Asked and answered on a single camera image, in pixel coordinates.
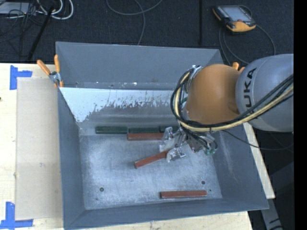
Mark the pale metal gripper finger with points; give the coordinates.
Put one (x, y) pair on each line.
(176, 153)
(167, 143)

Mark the red-brown block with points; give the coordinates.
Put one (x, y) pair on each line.
(149, 160)
(144, 136)
(183, 194)

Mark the dark green flat block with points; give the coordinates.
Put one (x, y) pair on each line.
(144, 130)
(111, 129)

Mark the grey metal bin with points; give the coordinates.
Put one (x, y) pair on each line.
(134, 176)

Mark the pale wood flat board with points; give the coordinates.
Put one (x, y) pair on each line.
(36, 140)

